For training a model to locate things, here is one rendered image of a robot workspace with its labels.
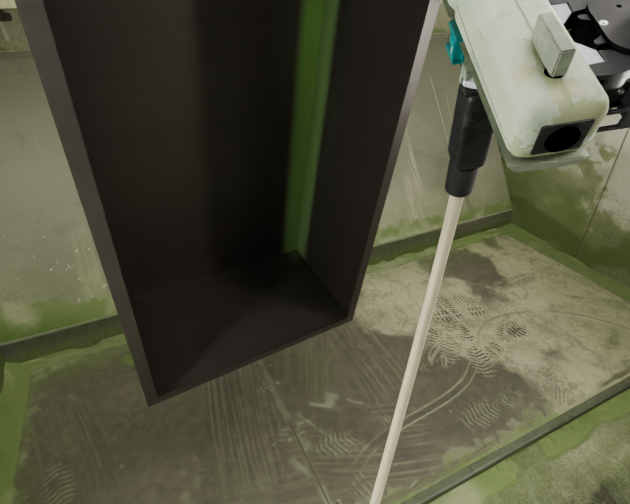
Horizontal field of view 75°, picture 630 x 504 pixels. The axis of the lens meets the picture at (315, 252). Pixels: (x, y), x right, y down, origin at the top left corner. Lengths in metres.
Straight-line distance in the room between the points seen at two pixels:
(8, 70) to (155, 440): 1.52
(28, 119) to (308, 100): 1.25
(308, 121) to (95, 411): 1.24
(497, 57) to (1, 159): 1.90
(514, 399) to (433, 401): 0.30
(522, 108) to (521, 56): 0.04
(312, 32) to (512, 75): 0.86
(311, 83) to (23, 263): 1.34
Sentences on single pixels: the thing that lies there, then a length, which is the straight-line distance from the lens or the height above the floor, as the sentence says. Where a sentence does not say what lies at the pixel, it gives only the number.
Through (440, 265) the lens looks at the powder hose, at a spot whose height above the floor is 1.00.
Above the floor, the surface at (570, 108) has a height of 1.25.
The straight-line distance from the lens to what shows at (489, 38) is 0.31.
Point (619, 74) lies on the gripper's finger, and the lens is 0.37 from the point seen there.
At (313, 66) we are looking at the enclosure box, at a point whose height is 1.14.
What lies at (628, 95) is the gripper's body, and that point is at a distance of 0.43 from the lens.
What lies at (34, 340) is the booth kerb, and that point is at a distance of 1.97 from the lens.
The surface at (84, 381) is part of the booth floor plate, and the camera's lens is 1.86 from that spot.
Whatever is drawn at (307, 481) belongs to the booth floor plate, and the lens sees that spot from 1.43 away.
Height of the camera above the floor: 1.30
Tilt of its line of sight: 32 degrees down
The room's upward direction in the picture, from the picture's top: straight up
